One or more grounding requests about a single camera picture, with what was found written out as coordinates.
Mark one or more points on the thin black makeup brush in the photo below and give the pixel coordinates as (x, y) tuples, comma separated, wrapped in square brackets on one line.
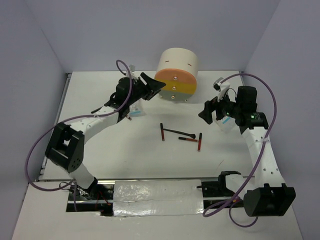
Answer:
[(191, 135)]

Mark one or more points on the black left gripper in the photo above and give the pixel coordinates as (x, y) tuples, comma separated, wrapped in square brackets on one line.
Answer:
[(152, 87)]

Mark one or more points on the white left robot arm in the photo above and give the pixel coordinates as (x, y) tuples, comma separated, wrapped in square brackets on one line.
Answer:
[(67, 142)]

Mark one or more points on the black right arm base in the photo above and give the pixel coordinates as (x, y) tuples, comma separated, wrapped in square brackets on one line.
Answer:
[(216, 190)]

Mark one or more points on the orange top drawer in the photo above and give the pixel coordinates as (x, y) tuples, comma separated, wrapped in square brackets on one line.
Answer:
[(175, 75)]

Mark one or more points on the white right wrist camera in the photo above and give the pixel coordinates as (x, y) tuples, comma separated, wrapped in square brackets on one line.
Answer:
[(222, 87)]

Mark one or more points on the yellow drawer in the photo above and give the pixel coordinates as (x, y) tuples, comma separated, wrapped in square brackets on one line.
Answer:
[(179, 86)]

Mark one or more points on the cotton pad pack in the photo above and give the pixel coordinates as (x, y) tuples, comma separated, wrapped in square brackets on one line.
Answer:
[(136, 109), (226, 124)]

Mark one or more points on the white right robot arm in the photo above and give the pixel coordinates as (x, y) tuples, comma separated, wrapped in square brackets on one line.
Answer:
[(264, 192)]

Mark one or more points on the cream round drawer cabinet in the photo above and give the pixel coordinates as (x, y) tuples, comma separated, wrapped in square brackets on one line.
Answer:
[(179, 58)]

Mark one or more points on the red lip gloss left-centre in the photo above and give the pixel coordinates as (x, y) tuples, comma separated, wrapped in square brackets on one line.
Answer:
[(162, 132)]

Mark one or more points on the silver foil covered panel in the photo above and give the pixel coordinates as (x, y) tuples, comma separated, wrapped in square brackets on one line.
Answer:
[(157, 198)]

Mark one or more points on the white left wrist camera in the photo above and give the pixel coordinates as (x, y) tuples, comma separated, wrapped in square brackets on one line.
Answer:
[(131, 72)]

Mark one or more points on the red lip gloss horizontal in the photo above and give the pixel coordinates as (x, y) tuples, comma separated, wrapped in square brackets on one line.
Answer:
[(187, 139)]

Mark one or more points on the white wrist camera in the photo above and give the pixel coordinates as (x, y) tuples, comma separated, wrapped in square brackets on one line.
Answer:
[(222, 87), (131, 72)]

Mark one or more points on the red lip gloss right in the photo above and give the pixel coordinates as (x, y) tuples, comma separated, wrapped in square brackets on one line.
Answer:
[(199, 141)]

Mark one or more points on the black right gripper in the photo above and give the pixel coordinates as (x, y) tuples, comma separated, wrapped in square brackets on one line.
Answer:
[(210, 106)]

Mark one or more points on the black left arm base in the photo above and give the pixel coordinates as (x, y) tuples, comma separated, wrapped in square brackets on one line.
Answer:
[(100, 199)]

